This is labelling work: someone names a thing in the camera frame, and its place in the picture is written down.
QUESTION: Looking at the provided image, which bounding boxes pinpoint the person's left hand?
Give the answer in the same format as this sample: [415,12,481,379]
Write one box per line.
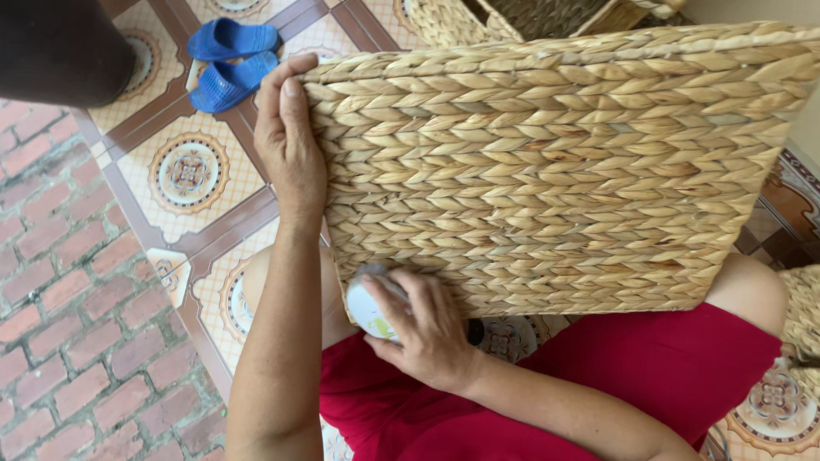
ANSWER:
[254,53,329,220]

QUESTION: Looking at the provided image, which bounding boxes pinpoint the person's right hand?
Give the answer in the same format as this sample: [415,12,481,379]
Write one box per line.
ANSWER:
[360,268,483,396]

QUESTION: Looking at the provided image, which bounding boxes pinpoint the white round container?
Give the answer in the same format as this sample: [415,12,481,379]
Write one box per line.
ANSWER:
[345,263,411,344]

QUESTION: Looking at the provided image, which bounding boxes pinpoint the large woven straw basket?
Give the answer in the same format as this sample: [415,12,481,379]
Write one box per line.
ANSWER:
[296,21,820,324]

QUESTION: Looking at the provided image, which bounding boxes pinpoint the blue plastic sandal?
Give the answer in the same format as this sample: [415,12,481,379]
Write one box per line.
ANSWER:
[187,50,281,115]
[186,17,283,64]

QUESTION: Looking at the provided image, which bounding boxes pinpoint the person's left leg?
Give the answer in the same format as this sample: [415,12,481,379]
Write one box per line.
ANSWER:
[242,245,360,350]

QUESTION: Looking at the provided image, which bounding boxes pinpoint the person's leg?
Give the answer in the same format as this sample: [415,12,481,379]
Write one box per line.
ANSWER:
[242,245,360,350]
[703,252,791,322]

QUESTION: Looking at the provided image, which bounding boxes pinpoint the red shorts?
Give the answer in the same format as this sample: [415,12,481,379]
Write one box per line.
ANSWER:
[318,301,784,461]

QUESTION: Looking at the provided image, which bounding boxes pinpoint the dark brown round pot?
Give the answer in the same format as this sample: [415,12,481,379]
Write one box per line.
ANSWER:
[0,0,139,109]

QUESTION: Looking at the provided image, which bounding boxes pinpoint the open woven straw basket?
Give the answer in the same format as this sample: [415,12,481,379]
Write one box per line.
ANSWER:
[398,0,688,50]

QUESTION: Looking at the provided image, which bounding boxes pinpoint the person's right leg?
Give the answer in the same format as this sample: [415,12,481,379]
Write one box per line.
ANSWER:
[703,252,791,322]

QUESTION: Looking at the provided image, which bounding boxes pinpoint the woven straw piece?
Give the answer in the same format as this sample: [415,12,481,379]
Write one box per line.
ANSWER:
[777,264,820,401]

